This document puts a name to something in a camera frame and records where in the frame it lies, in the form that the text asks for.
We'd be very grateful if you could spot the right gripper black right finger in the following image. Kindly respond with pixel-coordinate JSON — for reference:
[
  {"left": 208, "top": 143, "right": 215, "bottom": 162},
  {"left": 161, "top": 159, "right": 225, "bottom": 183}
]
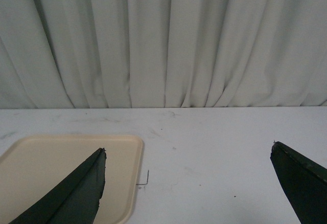
[{"left": 270, "top": 142, "right": 326, "bottom": 223}]

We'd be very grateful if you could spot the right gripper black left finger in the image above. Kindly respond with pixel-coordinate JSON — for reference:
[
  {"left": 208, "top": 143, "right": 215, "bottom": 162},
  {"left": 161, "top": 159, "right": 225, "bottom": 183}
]
[{"left": 11, "top": 148, "right": 106, "bottom": 223}]

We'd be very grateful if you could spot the beige square plate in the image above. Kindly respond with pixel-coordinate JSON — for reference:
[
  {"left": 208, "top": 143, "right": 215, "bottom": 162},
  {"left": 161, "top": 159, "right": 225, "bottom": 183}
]
[{"left": 1, "top": 135, "right": 144, "bottom": 223}]

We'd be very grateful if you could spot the white curtain backdrop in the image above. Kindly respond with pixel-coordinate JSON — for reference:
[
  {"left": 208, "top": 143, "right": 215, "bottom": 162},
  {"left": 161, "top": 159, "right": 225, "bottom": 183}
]
[{"left": 1, "top": 0, "right": 326, "bottom": 109}]

